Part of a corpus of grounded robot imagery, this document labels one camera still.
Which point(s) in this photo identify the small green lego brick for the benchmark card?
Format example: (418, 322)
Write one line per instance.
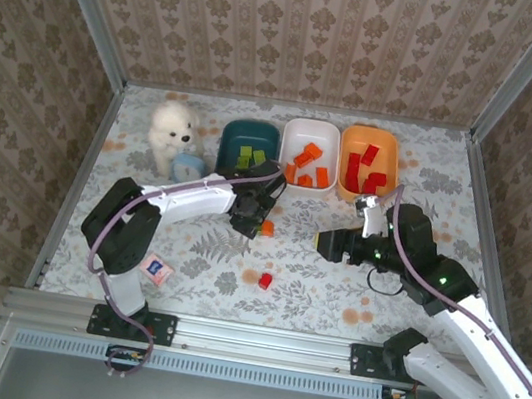
(257, 232)

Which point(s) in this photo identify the small orange lego brick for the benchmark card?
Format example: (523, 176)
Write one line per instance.
(268, 229)

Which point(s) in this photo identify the long green lego brick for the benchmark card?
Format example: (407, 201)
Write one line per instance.
(258, 157)

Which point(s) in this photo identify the long red lego brick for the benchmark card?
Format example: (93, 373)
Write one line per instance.
(370, 154)

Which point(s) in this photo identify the small red lego brick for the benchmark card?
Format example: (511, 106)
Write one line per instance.
(265, 281)

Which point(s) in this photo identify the teal plastic container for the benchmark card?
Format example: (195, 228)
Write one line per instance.
(236, 134)

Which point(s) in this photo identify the small blue clock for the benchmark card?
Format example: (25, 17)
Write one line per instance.
(185, 169)

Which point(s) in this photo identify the white plastic container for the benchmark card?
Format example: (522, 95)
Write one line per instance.
(307, 132)

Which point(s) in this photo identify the floral patterned tablecloth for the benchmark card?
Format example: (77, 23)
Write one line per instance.
(209, 302)

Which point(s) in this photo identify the orange plastic container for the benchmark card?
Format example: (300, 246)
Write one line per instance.
(386, 145)

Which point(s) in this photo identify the white plush dog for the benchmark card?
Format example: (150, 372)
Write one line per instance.
(171, 129)

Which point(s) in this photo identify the pink card packet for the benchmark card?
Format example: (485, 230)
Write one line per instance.
(157, 270)

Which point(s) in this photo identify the aluminium side rail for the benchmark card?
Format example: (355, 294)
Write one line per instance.
(78, 180)
(484, 219)

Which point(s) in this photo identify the aluminium back rail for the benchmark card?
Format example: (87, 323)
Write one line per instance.
(301, 106)

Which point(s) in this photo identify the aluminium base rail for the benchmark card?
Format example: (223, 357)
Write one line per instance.
(263, 343)

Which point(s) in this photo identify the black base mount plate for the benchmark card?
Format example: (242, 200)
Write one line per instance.
(364, 362)
(164, 330)

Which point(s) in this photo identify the aluminium frame post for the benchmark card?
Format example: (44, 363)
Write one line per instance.
(524, 73)
(89, 4)

